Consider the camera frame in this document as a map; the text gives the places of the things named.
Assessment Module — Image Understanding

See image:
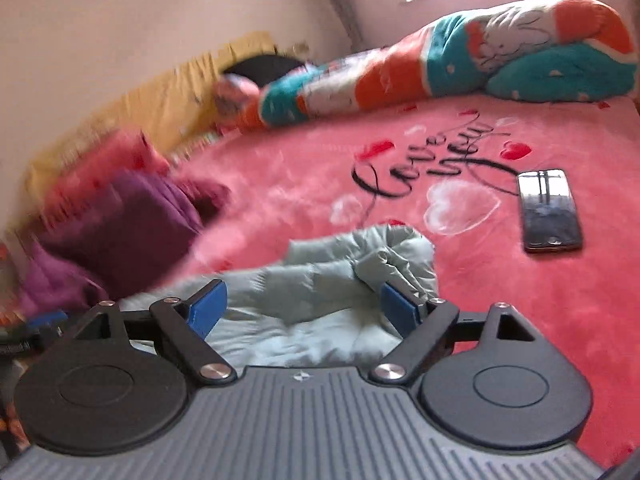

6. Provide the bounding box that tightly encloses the light grey-green down jacket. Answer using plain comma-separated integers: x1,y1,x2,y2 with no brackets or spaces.
119,223,441,370

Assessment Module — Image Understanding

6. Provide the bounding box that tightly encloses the purple down jacket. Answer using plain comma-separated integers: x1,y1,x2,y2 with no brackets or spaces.
18,171,231,318

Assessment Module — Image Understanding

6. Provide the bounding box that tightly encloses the black smartphone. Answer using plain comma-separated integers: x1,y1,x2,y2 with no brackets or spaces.
516,169,584,254

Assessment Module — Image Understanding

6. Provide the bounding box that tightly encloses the pink plush love-you bedspread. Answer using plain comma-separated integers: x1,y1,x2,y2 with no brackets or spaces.
172,94,639,464

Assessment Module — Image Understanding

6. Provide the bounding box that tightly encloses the pink heart pillow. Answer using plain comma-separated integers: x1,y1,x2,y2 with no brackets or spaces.
42,129,170,224

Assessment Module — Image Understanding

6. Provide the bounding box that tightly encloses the yellow headboard cover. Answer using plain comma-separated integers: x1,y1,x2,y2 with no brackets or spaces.
25,32,277,204

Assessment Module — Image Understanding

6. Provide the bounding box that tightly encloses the pink floral pillow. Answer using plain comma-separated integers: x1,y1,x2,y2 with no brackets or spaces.
213,74,259,122

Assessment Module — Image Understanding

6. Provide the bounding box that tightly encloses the orange teal white quilt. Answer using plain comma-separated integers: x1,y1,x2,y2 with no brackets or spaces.
232,0,639,129

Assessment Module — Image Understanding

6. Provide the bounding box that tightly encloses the black cushion by headboard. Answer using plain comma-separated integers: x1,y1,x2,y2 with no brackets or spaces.
222,53,306,88

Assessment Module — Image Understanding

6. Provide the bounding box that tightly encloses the grey checked left curtain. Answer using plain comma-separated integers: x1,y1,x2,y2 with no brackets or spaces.
309,0,366,53

